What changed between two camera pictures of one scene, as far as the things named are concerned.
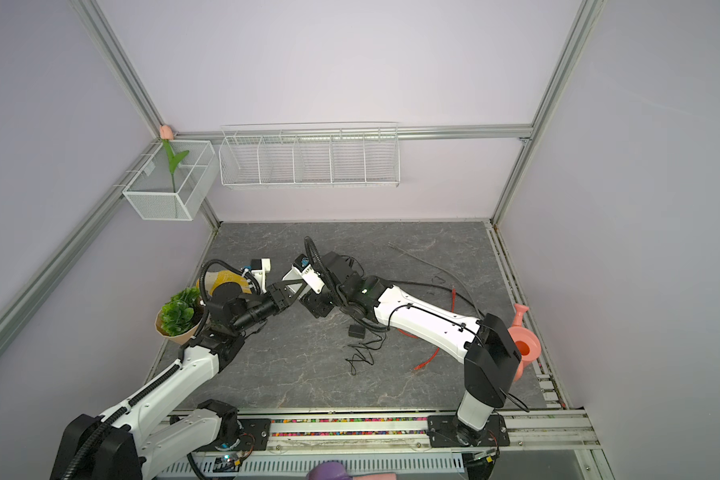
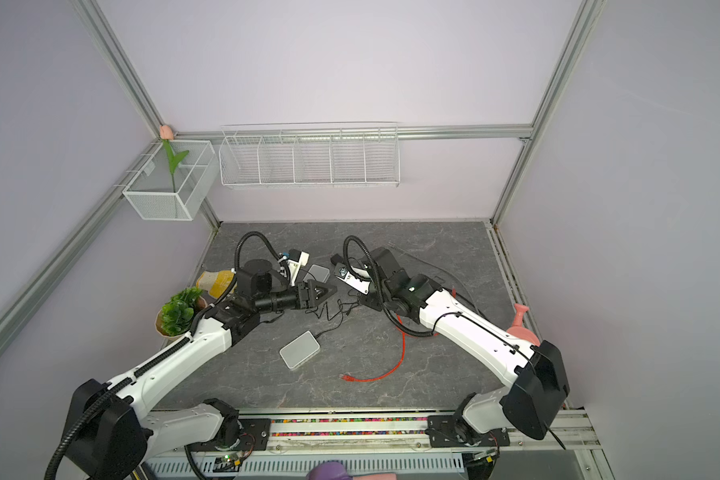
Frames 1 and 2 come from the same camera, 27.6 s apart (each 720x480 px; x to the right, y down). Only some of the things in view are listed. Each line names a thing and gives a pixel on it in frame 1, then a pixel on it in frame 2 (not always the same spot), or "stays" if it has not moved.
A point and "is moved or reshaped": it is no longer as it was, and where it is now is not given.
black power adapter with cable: (363, 350) is moved or reshaped
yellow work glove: (215, 278) stays
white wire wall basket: (310, 155) stays
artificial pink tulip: (166, 135) stays
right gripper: (316, 306) -> (371, 302)
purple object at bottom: (329, 470) stays
